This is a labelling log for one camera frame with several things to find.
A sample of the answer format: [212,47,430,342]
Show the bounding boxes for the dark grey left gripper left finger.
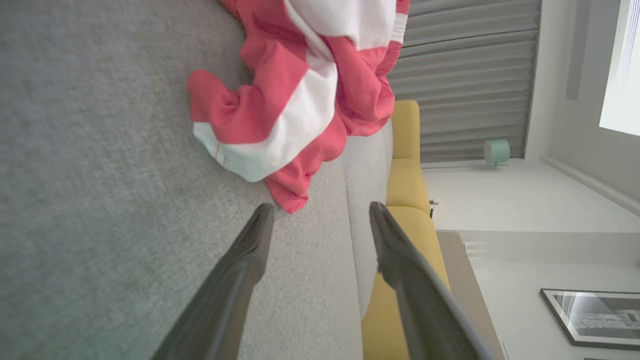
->
[150,202,275,360]

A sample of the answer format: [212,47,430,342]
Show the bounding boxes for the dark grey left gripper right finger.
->
[369,201,497,360]

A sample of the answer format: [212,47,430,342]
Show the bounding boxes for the red shorts with white waistband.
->
[187,0,411,215]

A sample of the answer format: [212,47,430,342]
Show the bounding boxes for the small grey sofa cushion section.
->
[342,119,396,321]

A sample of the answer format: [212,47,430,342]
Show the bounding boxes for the black framed picture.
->
[539,288,640,351]

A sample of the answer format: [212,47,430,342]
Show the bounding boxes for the mint green table lamp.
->
[483,138,512,169]

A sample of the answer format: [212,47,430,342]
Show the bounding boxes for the large grey fabric sofa seat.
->
[0,0,364,360]

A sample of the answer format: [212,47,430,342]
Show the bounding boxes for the grey pleated curtain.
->
[387,0,543,164]

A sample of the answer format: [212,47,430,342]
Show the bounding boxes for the bright window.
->
[598,0,640,137]

